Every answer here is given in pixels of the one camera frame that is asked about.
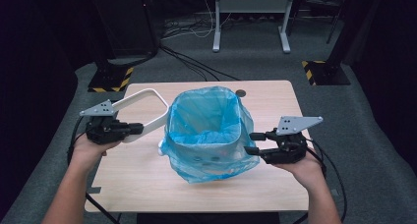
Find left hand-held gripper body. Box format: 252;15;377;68
79;99;133;145

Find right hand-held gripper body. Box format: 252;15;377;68
262;115;325;165

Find blue plastic bag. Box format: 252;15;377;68
158;85;262;185

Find person's left hand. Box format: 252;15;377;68
69;132;123;172

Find person's right hand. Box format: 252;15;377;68
271;147;325;192

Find black stand with striped base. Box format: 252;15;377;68
301;0;365;86
87;58;136;93

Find person's dark clothing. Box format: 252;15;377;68
137;212;280;224

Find black cabinet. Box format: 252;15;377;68
94;0;161;60

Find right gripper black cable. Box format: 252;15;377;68
292;137;349;224

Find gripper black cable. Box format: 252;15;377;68
292;137;349;224
66;115;121;224

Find thick black floor cable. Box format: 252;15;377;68
108;47;161;69

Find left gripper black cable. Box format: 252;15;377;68
66;115;121;224

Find thin black floor cables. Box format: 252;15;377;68
159;45;240;83

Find white floor cables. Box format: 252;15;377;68
161;0;237;40

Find dark furniture frame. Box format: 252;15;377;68
287;0;349;45

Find white metal desk frame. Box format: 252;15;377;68
211;0;296;54

